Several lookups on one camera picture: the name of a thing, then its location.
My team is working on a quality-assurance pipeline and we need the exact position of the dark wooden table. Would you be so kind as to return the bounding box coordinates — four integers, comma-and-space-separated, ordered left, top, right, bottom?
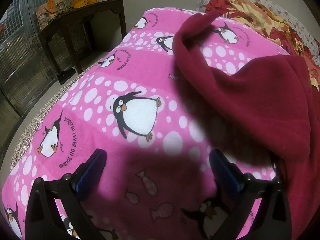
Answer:
37, 0, 127, 85

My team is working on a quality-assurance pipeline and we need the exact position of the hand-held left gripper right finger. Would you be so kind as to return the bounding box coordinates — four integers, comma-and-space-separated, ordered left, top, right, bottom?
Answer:
209, 149, 293, 240

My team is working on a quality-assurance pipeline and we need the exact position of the metal grille door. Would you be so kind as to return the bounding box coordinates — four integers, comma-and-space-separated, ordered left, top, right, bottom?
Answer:
0, 5, 58, 120

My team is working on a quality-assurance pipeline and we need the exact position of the red and yellow floral quilt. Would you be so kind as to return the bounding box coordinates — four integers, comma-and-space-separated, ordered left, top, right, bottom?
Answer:
205, 0, 320, 90

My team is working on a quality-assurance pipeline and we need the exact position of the orange printed cardboard box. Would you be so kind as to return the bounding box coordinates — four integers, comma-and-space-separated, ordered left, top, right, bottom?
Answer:
35, 0, 68, 28

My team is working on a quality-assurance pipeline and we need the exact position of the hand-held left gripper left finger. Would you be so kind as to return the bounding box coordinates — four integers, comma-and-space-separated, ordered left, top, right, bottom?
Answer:
25, 149, 108, 240

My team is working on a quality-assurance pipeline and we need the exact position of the pink penguin print blanket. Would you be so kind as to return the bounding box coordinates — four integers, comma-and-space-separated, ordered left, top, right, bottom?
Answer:
0, 6, 292, 240

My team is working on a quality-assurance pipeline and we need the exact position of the maroon fleece garment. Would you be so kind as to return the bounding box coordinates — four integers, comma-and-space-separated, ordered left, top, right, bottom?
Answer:
173, 11, 320, 240

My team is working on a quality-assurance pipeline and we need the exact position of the yellow plastic basket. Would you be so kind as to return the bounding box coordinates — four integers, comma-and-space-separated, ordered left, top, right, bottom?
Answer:
70, 0, 99, 7

